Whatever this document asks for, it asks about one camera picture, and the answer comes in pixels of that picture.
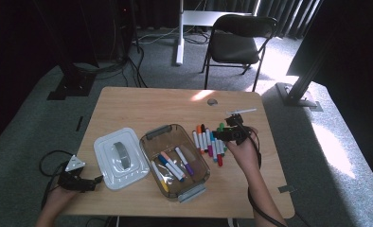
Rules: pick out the grey curtain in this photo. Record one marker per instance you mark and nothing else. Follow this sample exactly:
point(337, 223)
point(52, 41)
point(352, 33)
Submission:
point(288, 15)

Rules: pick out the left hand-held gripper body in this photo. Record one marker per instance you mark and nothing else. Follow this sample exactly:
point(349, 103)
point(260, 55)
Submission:
point(71, 180)

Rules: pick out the black curtain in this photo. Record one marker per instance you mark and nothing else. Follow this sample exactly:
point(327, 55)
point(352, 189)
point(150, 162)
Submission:
point(348, 47)

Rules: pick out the black tape strip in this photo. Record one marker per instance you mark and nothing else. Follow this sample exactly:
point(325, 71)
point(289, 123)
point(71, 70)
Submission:
point(79, 123)

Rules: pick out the purple cap marker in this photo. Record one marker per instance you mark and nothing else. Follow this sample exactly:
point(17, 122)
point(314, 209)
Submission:
point(184, 161)

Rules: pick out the person's left hand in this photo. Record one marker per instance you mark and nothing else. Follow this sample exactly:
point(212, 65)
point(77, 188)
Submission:
point(61, 198)

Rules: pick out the blue cap marker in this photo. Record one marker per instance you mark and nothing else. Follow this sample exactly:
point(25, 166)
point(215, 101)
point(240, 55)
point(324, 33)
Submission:
point(172, 169)

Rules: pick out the black stand with flat base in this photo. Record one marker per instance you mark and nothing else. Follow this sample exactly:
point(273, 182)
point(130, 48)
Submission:
point(72, 85)

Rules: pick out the black folding chair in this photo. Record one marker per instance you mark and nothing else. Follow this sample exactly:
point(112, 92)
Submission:
point(235, 47)

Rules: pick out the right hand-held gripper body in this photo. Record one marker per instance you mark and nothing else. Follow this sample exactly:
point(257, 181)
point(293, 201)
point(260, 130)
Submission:
point(238, 134)

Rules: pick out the grey tape piece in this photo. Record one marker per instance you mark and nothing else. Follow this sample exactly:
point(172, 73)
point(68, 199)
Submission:
point(287, 189)

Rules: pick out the yellow cap marker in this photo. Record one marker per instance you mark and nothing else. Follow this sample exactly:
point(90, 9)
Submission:
point(159, 176)

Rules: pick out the peach cap marker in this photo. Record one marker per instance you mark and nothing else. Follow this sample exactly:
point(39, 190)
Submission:
point(173, 164)

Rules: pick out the black metal post with base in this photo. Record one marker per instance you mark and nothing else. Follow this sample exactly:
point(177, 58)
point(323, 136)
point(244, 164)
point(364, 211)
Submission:
point(298, 91)

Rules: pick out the row of coloured markers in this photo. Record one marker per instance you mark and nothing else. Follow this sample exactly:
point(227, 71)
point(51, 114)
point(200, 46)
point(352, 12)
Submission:
point(203, 142)

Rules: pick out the grey table grommet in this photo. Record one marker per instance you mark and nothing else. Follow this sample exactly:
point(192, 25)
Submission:
point(212, 102)

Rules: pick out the white desk frame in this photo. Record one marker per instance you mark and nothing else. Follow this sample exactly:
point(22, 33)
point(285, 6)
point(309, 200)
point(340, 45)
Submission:
point(180, 38)

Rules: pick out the person's right hand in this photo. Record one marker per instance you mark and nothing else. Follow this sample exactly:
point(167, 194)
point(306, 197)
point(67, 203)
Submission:
point(246, 156)

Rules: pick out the clear brown storage box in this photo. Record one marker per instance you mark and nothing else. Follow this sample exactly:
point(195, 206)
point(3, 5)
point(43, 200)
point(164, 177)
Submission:
point(162, 138)

